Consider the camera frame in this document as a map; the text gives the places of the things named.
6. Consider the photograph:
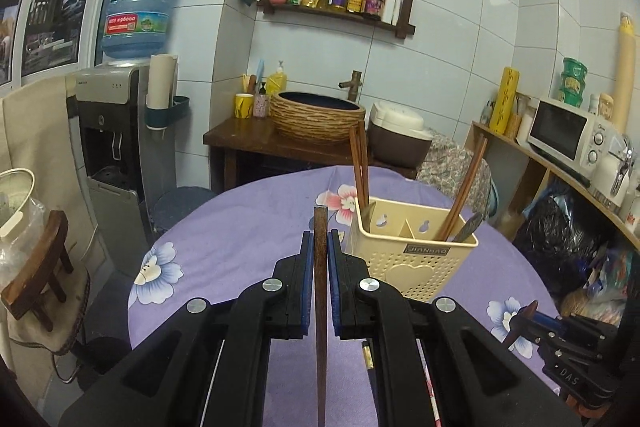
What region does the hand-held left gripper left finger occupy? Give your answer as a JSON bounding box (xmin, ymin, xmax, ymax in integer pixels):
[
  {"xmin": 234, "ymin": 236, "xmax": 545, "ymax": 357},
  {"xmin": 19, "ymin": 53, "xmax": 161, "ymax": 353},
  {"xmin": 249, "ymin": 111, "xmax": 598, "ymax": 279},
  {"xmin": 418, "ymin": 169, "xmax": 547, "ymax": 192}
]
[{"xmin": 60, "ymin": 229, "xmax": 315, "ymax": 427}]

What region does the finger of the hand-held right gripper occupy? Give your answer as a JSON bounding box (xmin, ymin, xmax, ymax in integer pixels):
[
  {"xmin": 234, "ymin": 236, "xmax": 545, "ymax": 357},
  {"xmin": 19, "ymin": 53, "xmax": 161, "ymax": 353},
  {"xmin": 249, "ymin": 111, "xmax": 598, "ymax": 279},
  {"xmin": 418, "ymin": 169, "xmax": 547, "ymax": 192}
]
[
  {"xmin": 534, "ymin": 332, "xmax": 576, "ymax": 364},
  {"xmin": 520, "ymin": 302, "xmax": 576, "ymax": 333}
]

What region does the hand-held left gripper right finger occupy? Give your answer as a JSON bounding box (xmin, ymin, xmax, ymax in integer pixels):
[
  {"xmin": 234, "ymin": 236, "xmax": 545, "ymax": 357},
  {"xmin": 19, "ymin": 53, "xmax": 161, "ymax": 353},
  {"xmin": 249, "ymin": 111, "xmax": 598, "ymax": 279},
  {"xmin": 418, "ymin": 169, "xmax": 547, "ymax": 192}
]
[{"xmin": 327, "ymin": 229, "xmax": 583, "ymax": 427}]

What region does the wooden handled utensil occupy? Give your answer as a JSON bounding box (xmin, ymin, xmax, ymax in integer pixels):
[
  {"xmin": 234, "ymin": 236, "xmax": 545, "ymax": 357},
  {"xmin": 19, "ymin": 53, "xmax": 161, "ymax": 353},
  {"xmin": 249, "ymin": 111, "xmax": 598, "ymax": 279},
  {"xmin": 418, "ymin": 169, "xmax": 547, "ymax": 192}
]
[{"xmin": 502, "ymin": 299, "xmax": 540, "ymax": 350}]

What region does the brown wooden chopstick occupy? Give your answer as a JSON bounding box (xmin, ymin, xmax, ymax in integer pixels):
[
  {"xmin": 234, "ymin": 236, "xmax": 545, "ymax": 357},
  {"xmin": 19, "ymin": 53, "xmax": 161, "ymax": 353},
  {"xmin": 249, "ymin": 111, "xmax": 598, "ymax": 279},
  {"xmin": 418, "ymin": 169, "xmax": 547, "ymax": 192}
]
[
  {"xmin": 311, "ymin": 206, "xmax": 328, "ymax": 427},
  {"xmin": 349, "ymin": 127, "xmax": 365, "ymax": 214},
  {"xmin": 356, "ymin": 122, "xmax": 372, "ymax": 210},
  {"xmin": 446, "ymin": 139, "xmax": 490, "ymax": 240},
  {"xmin": 440, "ymin": 136, "xmax": 487, "ymax": 240}
]

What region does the beige perforated utensil holder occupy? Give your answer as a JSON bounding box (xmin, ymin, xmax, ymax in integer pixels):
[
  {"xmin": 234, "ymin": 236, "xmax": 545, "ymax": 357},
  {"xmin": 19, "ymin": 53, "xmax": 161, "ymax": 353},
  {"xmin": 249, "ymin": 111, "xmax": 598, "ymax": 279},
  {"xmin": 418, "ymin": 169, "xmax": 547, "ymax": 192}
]
[{"xmin": 347, "ymin": 197, "xmax": 479, "ymax": 304}]

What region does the patterned metal handle utensil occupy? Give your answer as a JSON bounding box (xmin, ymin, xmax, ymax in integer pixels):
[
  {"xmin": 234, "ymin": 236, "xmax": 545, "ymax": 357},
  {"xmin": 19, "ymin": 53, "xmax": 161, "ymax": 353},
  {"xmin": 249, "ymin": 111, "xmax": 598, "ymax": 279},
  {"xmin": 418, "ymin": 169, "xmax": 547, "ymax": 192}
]
[{"xmin": 447, "ymin": 212, "xmax": 486, "ymax": 244}]

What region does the colourful plastic bag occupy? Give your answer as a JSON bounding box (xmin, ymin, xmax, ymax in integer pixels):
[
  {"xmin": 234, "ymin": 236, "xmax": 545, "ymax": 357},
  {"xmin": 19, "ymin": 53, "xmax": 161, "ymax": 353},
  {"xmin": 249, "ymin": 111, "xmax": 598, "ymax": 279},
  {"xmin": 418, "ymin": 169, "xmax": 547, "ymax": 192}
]
[{"xmin": 560, "ymin": 247, "xmax": 640, "ymax": 323}]

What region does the black plastic bag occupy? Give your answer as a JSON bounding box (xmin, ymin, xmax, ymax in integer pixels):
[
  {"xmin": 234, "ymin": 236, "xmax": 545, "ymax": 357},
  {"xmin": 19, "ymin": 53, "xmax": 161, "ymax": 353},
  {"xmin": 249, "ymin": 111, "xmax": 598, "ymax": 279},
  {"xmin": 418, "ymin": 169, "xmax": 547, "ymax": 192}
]
[{"xmin": 515, "ymin": 194, "xmax": 608, "ymax": 298}]

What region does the purple floral tablecloth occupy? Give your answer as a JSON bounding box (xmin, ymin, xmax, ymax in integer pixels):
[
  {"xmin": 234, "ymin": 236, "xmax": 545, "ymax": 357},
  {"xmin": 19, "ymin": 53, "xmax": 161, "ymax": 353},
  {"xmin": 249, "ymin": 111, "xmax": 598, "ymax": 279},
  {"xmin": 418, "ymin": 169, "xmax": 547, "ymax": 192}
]
[{"xmin": 127, "ymin": 164, "xmax": 561, "ymax": 427}]

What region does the wooden shelf unit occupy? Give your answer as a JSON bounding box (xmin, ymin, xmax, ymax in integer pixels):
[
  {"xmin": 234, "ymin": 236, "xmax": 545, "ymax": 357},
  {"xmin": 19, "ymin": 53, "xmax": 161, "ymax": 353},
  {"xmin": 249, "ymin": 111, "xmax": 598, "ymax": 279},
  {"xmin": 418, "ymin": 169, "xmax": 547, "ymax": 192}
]
[{"xmin": 465, "ymin": 119, "xmax": 640, "ymax": 258}]

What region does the dark wooden washstand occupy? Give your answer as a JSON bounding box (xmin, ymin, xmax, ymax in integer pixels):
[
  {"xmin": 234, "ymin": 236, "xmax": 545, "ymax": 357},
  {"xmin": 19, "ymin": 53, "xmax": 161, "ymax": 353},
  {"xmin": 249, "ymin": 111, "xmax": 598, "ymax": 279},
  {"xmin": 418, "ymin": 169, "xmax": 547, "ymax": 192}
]
[{"xmin": 202, "ymin": 114, "xmax": 421, "ymax": 192}]

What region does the woven basket sink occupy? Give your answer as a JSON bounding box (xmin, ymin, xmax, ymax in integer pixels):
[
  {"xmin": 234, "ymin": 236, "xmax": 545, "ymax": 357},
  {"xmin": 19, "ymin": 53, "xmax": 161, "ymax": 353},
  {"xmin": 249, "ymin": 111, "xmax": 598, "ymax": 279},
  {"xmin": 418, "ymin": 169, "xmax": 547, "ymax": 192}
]
[{"xmin": 270, "ymin": 91, "xmax": 367, "ymax": 145}]

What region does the brown and cream rice cooker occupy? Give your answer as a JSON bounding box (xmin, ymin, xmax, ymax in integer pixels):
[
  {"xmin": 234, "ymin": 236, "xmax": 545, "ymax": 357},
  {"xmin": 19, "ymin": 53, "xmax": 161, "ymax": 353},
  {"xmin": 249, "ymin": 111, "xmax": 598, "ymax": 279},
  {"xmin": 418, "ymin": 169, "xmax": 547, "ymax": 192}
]
[{"xmin": 366, "ymin": 102, "xmax": 433, "ymax": 168}]

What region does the floral chair cover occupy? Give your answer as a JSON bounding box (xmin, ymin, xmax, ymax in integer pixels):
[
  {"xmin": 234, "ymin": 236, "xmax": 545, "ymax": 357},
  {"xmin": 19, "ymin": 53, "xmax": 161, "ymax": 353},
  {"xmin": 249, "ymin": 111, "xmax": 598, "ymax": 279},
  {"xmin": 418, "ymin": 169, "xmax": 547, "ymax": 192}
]
[{"xmin": 417, "ymin": 132, "xmax": 493, "ymax": 212}]

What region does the white microwave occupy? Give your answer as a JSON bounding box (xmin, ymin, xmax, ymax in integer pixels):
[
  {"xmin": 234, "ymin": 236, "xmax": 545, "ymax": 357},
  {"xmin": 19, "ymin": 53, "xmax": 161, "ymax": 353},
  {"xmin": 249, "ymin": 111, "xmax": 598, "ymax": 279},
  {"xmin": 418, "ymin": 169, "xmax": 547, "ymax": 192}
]
[{"xmin": 527, "ymin": 96, "xmax": 608, "ymax": 172}]

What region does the pink floral pump bottle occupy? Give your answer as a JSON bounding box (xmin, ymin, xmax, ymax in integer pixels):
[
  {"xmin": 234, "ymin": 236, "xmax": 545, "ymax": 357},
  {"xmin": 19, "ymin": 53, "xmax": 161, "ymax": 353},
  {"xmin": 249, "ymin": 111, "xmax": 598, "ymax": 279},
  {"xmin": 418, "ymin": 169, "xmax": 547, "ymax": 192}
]
[{"xmin": 253, "ymin": 82, "xmax": 271, "ymax": 118}]

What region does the bamboo style faucet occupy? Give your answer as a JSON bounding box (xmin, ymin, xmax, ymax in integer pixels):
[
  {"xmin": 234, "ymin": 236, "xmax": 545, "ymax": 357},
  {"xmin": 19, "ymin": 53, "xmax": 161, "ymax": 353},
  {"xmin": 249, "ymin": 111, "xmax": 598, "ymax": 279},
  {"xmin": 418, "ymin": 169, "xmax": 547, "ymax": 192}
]
[{"xmin": 339, "ymin": 70, "xmax": 363, "ymax": 102}]

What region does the yellow soap bottle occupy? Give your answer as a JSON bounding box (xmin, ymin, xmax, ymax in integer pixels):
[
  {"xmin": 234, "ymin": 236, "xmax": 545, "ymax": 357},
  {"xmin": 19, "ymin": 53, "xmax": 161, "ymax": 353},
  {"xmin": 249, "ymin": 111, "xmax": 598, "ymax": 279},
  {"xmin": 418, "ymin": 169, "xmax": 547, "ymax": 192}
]
[{"xmin": 265, "ymin": 61, "xmax": 288, "ymax": 96}]

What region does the yellow roll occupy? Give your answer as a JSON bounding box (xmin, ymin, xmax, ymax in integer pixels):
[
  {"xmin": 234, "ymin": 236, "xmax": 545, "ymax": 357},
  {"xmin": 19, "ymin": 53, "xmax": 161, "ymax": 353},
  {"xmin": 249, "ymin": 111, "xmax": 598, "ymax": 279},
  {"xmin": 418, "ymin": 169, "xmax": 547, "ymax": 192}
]
[{"xmin": 490, "ymin": 67, "xmax": 521, "ymax": 132}]

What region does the blue cup holder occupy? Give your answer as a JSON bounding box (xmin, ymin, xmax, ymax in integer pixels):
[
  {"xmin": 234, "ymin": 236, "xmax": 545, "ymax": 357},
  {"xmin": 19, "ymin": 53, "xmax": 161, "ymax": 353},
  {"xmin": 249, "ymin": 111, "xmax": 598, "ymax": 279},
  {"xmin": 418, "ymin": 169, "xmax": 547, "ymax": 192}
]
[{"xmin": 145, "ymin": 96, "xmax": 191, "ymax": 130}]

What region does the stack of green cups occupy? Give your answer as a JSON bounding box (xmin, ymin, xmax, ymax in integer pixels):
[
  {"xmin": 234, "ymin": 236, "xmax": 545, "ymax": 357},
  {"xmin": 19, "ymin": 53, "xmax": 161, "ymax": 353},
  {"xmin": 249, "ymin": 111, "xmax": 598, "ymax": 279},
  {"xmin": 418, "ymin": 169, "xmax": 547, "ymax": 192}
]
[{"xmin": 559, "ymin": 57, "xmax": 588, "ymax": 108}]

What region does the grey water dispenser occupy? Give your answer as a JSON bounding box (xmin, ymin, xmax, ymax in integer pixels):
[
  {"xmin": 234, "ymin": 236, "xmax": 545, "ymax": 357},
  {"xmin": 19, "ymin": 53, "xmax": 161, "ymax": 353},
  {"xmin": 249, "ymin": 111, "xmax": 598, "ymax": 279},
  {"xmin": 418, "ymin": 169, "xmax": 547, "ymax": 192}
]
[{"xmin": 75, "ymin": 64, "xmax": 176, "ymax": 238}]

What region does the beige paper cup tube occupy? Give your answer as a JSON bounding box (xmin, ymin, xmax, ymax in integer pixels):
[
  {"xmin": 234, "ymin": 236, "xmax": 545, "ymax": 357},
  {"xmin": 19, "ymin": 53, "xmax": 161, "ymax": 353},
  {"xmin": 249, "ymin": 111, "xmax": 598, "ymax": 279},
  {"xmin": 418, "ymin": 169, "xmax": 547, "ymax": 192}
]
[{"xmin": 147, "ymin": 53, "xmax": 179, "ymax": 112}]

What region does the tall beige roll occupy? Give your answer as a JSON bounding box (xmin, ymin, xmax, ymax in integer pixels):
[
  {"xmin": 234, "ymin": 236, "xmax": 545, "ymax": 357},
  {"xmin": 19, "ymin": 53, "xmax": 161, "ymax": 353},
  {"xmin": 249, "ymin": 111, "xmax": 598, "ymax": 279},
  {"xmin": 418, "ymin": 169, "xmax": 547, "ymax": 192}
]
[{"xmin": 611, "ymin": 14, "xmax": 638, "ymax": 135}]

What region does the small wooden stool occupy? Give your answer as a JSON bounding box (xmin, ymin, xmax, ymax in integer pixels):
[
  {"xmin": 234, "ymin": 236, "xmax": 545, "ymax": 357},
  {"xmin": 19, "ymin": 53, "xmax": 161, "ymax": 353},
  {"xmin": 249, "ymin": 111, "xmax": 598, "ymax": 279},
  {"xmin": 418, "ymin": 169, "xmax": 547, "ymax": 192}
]
[{"xmin": 0, "ymin": 209, "xmax": 73, "ymax": 333}]

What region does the glass jar with plastic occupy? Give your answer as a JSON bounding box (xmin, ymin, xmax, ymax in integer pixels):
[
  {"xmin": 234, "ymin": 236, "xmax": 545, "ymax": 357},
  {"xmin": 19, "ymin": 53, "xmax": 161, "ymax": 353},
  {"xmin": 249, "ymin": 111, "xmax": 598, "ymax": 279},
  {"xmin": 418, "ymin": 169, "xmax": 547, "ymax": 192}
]
[{"xmin": 0, "ymin": 168, "xmax": 56, "ymax": 303}]

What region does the blue water bottle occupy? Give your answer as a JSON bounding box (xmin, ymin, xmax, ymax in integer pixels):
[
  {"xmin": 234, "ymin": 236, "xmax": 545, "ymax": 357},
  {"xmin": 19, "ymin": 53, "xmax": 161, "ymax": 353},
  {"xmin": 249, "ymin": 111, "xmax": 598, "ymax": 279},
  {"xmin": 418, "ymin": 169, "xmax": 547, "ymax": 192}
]
[{"xmin": 102, "ymin": 0, "xmax": 183, "ymax": 60}]

